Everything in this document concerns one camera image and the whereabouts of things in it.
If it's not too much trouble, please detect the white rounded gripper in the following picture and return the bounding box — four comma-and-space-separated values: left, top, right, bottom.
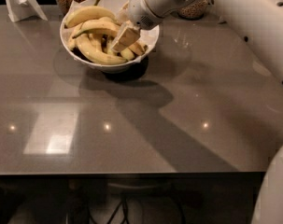
110, 0, 195, 52

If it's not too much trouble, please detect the long diagonal yellow banana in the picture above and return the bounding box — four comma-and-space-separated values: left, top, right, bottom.
73, 20, 147, 56

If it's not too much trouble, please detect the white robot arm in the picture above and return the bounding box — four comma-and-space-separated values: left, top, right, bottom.
112, 0, 283, 224

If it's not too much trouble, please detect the short right banana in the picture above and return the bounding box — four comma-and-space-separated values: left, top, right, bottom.
120, 48, 135, 61

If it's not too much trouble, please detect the short banana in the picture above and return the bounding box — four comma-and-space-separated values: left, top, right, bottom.
120, 48, 135, 61
106, 36, 118, 56

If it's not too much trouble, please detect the short middle banana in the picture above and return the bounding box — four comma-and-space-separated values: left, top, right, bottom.
106, 36, 118, 56

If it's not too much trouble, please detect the top left yellow banana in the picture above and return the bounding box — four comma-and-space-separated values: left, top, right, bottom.
64, 6, 115, 28

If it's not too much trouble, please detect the front curved yellow banana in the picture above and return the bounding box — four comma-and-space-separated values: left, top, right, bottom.
75, 34, 127, 65

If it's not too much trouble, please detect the white ceramic bowl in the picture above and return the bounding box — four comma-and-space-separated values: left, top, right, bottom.
59, 0, 160, 75

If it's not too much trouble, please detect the right glass chickpea jar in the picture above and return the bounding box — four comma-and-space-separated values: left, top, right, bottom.
177, 0, 208, 20

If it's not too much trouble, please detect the left white paper stand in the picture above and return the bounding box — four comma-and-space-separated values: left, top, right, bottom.
6, 0, 48, 22

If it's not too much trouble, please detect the black stool under table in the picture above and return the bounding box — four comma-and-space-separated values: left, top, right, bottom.
65, 175, 187, 224

